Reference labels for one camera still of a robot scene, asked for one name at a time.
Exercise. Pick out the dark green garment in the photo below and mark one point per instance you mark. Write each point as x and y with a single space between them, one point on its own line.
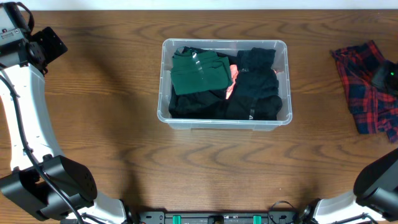
195 71

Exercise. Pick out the large black garment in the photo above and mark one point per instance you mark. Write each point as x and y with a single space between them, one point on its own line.
198 105

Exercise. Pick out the pink garment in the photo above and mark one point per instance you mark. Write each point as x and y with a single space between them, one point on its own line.
234 75

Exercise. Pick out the small black garment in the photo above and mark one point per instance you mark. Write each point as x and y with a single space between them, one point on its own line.
247 108

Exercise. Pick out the red navy plaid shirt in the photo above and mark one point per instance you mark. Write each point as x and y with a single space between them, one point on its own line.
374 111

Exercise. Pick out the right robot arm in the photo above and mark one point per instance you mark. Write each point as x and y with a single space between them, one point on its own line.
374 195

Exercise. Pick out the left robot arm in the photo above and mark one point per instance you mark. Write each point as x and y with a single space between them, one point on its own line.
43 181

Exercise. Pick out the clear plastic storage container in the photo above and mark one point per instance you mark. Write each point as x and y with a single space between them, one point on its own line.
228 47

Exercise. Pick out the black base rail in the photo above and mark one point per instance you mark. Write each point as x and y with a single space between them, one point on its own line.
275 217

